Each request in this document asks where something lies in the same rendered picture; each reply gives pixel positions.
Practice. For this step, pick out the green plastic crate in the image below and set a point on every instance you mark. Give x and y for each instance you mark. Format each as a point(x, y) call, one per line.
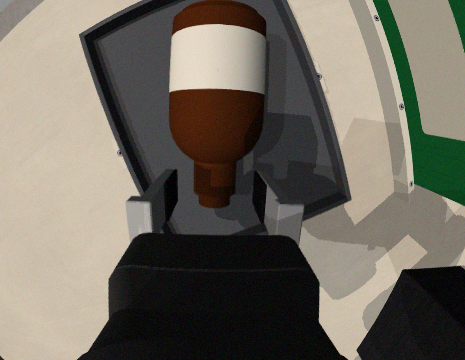
point(427, 43)

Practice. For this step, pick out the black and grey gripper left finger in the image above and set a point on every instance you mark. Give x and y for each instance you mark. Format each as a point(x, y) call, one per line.
point(148, 213)

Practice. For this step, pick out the brown bottle with white label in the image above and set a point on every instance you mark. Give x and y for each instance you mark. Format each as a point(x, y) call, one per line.
point(216, 91)

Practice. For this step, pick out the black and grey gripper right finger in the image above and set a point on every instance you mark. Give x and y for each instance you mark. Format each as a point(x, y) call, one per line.
point(281, 215)

